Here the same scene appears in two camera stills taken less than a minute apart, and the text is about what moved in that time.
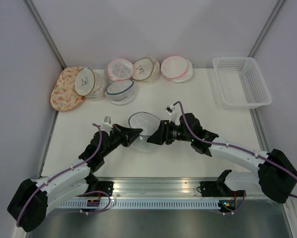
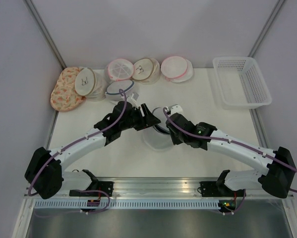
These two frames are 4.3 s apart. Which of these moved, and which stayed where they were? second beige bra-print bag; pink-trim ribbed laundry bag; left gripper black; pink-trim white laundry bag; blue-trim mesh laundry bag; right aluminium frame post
Moved: left gripper black; blue-trim mesh laundry bag
Stayed: second beige bra-print bag; right aluminium frame post; pink-trim white laundry bag; pink-trim ribbed laundry bag
